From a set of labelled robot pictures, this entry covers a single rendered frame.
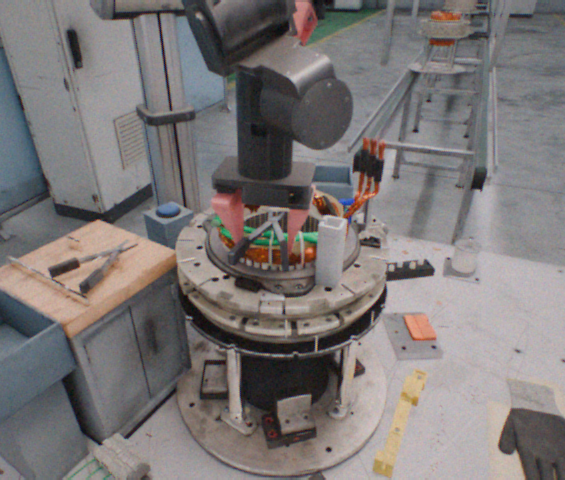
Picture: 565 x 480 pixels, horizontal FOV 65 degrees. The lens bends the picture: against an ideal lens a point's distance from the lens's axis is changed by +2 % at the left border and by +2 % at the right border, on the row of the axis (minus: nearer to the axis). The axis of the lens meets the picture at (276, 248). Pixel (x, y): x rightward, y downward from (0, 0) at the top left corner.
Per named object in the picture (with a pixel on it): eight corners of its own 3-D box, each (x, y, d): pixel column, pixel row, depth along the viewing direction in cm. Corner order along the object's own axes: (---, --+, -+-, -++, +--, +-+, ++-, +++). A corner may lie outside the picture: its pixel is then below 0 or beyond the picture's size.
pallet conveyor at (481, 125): (459, 323, 211) (506, 167, 168) (332, 292, 230) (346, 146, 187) (484, 37, 969) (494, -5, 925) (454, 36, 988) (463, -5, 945)
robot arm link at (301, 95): (264, -39, 39) (180, 6, 37) (348, -39, 30) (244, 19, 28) (301, 90, 46) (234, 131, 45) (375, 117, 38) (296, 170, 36)
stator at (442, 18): (435, 41, 321) (441, 9, 311) (463, 44, 308) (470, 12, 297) (417, 44, 309) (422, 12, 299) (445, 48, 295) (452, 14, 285)
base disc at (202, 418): (344, 524, 62) (345, 521, 61) (130, 413, 76) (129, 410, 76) (408, 342, 91) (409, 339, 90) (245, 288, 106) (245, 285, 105)
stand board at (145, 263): (70, 338, 57) (65, 325, 56) (-11, 289, 66) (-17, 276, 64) (180, 263, 71) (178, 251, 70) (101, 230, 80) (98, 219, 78)
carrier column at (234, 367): (241, 429, 73) (234, 336, 61) (228, 423, 74) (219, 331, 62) (248, 417, 75) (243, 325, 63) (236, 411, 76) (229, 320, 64)
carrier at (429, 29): (427, 61, 340) (435, 16, 324) (475, 69, 315) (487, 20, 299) (396, 68, 319) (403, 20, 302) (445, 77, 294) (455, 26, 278)
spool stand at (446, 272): (480, 284, 109) (491, 250, 103) (441, 276, 112) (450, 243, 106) (481, 265, 116) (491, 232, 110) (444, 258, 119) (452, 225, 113)
